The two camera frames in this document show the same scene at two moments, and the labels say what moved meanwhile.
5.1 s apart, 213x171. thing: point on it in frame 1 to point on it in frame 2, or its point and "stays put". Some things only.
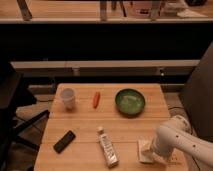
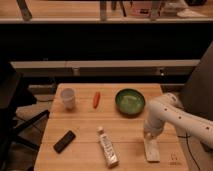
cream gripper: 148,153 to 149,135
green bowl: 129,102 stays put
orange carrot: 96,98 stays put
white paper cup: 68,96 stays put
